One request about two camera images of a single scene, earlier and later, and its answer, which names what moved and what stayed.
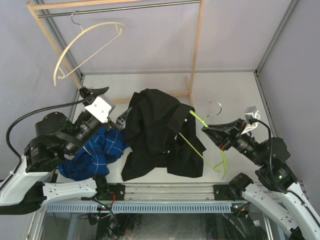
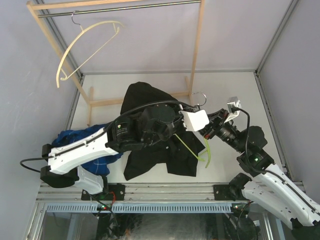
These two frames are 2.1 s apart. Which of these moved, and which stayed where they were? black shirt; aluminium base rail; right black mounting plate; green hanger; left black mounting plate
Moved: black shirt; green hanger
Stayed: right black mounting plate; left black mounting plate; aluminium base rail
